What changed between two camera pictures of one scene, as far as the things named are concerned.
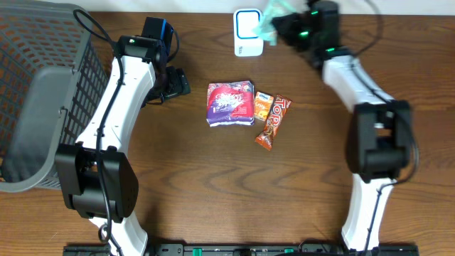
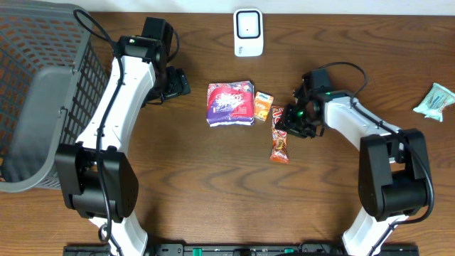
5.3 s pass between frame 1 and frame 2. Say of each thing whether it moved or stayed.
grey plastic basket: stayed
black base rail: stayed
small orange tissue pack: stayed
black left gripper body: stayed
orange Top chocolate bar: moved
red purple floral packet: stayed
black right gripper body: moved
